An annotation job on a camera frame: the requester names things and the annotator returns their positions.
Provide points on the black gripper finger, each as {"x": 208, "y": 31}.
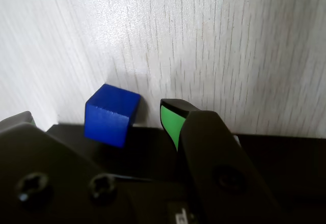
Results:
{"x": 208, "y": 145}
{"x": 38, "y": 157}

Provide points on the blue wooden cube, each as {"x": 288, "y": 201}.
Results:
{"x": 109, "y": 122}

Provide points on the black open box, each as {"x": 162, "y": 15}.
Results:
{"x": 293, "y": 170}

